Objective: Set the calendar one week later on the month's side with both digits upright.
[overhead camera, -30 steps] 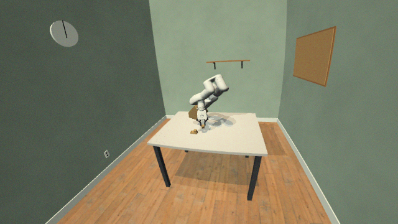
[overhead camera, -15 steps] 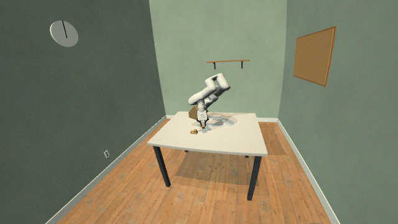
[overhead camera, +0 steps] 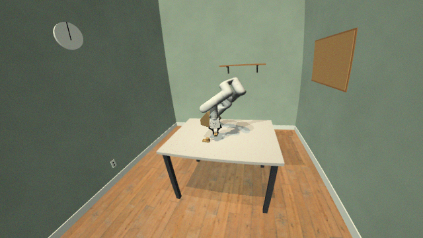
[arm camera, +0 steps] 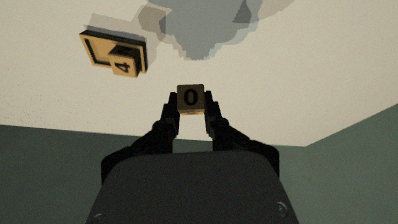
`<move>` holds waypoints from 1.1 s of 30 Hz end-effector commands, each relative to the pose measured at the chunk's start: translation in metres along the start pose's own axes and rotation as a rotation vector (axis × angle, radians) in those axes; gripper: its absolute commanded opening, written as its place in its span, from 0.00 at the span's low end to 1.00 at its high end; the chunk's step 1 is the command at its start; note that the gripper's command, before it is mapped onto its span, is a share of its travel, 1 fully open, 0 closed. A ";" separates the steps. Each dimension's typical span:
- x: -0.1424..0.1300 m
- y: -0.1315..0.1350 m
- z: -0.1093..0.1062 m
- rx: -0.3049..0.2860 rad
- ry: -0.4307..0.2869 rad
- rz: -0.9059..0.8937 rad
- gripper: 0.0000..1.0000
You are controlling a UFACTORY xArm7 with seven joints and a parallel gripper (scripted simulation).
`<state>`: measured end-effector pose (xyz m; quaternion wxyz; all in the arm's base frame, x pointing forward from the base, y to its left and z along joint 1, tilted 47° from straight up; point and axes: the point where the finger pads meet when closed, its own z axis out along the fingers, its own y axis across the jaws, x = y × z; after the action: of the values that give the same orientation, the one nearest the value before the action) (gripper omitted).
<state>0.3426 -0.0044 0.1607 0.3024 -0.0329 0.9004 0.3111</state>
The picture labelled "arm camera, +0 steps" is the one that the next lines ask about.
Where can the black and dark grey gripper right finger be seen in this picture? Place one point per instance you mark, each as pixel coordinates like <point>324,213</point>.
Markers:
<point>227,137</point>

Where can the dark brown calendar tray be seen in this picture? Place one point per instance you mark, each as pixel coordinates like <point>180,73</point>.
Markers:
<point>98,45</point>

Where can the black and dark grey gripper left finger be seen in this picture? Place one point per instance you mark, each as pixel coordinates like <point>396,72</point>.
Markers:
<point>158,140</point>

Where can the wooden number cube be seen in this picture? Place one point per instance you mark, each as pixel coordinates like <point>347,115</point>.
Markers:
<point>191,99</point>
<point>125,61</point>

